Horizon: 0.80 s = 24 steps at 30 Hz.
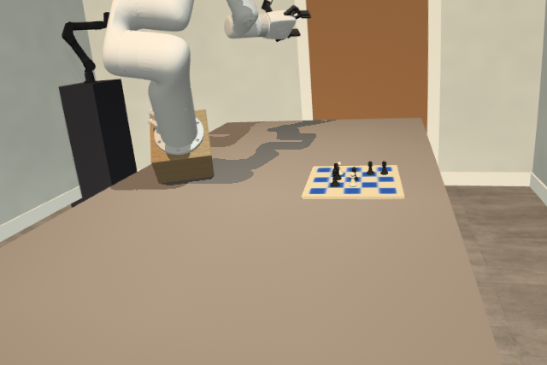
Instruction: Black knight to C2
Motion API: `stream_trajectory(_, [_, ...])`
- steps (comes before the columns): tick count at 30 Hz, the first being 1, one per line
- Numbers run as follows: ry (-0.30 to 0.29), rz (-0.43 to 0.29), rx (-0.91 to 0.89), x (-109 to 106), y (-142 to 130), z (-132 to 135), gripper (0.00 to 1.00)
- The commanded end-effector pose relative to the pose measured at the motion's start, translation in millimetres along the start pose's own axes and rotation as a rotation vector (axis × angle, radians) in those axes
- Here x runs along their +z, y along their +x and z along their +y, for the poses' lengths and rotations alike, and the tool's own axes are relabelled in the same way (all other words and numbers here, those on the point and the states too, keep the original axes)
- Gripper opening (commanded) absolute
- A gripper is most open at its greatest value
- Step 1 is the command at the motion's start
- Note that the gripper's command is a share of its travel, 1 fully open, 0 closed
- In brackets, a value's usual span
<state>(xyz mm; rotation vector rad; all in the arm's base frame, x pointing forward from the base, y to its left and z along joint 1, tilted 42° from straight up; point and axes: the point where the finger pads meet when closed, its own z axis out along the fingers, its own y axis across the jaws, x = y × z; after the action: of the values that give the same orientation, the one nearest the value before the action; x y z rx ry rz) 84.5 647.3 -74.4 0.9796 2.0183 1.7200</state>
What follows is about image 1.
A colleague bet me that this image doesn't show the blue and cream chessboard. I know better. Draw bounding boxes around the blue and cream chessboard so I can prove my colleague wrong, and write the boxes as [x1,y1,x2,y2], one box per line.
[302,165,404,199]

